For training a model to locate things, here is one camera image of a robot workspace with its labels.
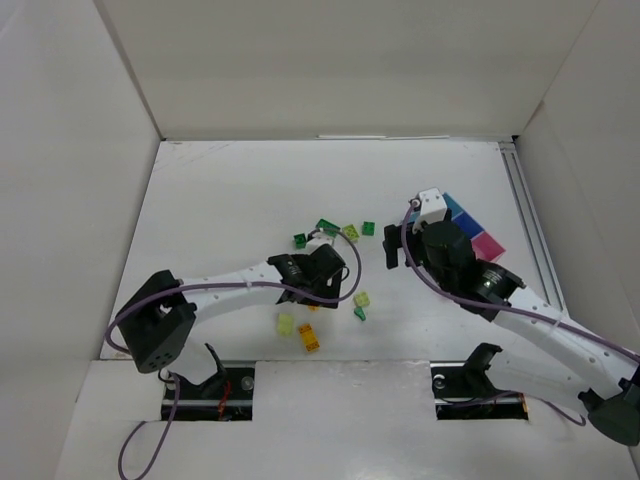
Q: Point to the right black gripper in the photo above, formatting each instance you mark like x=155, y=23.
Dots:
x=392, y=246

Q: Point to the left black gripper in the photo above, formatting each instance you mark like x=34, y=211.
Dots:
x=330, y=265

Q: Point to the small green lego brick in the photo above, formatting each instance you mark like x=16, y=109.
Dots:
x=300, y=241

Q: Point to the long green lego brick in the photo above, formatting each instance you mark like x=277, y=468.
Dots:
x=327, y=227

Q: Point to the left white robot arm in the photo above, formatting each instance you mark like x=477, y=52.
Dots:
x=156, y=322

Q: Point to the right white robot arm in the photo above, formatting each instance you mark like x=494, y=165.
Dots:
x=592, y=376

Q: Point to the blue container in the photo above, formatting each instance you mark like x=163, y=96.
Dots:
x=453, y=206

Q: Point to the pink container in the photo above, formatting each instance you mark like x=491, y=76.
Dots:
x=487, y=248

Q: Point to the lime lego brick centre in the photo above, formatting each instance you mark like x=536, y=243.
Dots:
x=361, y=299

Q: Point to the lime lego brick upside down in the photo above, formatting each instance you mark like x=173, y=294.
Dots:
x=351, y=232

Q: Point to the small green lego piece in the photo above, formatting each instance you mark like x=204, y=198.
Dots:
x=360, y=313

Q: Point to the pale yellow lego brick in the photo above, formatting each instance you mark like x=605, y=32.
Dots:
x=285, y=324

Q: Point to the green lego brick studs up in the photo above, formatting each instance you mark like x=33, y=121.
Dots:
x=368, y=228

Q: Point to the orange long lego brick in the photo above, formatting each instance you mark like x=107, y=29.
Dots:
x=308, y=338

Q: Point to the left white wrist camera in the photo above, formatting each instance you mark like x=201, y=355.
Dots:
x=318, y=239

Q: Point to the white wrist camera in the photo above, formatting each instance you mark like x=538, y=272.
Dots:
x=318, y=239
x=428, y=207

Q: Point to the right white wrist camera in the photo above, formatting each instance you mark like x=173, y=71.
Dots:
x=428, y=207

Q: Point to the aluminium rail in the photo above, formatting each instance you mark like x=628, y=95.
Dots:
x=532, y=227

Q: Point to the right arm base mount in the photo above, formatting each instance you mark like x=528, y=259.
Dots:
x=466, y=398

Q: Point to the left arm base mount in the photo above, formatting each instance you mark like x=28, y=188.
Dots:
x=228, y=400

